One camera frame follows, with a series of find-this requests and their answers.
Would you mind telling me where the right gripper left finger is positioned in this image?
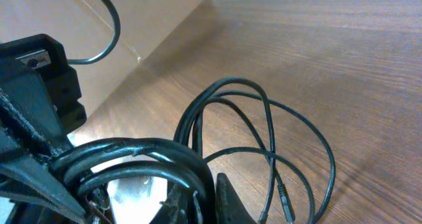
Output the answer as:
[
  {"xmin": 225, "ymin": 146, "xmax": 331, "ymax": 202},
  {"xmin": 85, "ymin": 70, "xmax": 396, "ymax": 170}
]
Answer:
[{"xmin": 150, "ymin": 182, "xmax": 211, "ymax": 224}]

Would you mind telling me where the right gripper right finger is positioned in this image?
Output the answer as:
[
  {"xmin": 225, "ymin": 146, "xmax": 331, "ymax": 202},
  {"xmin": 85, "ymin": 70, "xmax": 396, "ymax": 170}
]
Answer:
[{"xmin": 216, "ymin": 173, "xmax": 256, "ymax": 224}]

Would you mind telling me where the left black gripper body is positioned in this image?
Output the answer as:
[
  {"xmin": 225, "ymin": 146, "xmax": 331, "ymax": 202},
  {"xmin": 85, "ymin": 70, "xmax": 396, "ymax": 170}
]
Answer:
[{"xmin": 1, "ymin": 34, "xmax": 86, "ymax": 152}]

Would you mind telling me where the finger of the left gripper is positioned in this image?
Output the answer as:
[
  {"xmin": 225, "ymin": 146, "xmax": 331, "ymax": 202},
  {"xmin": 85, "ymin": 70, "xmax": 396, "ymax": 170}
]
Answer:
[{"xmin": 1, "ymin": 88, "xmax": 86, "ymax": 223}]

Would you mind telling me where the thin black USB cable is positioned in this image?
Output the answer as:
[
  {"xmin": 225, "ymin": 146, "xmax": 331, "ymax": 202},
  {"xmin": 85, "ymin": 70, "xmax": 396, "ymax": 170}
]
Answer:
[{"xmin": 173, "ymin": 77, "xmax": 278, "ymax": 224}]

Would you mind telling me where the black micro USB cable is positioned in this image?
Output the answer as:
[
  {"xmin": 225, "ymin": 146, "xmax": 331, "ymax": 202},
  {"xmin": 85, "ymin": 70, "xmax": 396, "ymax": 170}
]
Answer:
[{"xmin": 193, "ymin": 90, "xmax": 337, "ymax": 224}]

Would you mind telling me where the left camera cable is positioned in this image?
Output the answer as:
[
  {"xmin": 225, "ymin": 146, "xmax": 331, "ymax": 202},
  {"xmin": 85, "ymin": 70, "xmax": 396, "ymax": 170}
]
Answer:
[{"xmin": 67, "ymin": 0, "xmax": 121, "ymax": 66}]

